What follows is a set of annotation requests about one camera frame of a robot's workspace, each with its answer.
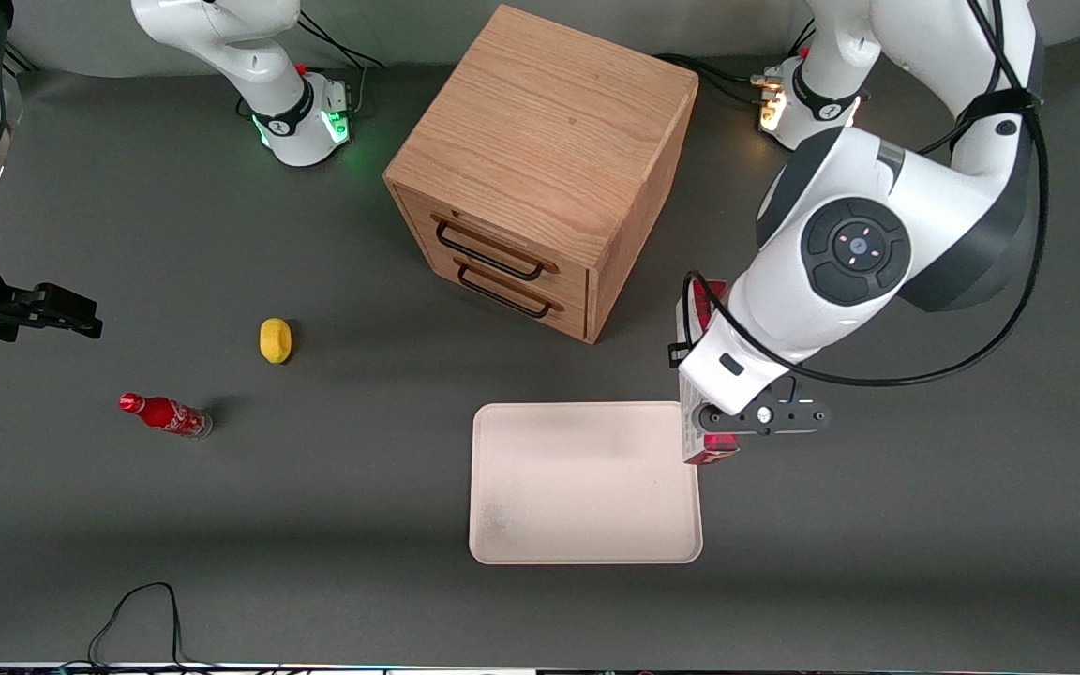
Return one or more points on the yellow lemon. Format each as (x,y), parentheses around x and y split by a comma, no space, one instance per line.
(276,340)

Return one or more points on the wooden cabinet drawer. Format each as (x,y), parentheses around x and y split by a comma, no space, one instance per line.
(568,277)
(573,314)

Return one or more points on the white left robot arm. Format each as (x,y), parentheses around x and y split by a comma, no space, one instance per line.
(934,187)

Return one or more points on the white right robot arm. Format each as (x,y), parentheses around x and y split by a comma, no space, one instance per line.
(221,28)

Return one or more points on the red cola bottle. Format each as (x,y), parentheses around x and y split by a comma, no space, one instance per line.
(165,413)

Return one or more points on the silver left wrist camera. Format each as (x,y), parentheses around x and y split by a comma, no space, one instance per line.
(732,382)

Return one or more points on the beige rectangular tray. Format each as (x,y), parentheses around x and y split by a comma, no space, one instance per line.
(587,483)

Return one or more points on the red cookie box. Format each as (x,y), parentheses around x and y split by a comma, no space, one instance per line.
(696,439)

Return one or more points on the wooden two-drawer cabinet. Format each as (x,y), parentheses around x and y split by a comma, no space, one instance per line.
(549,122)

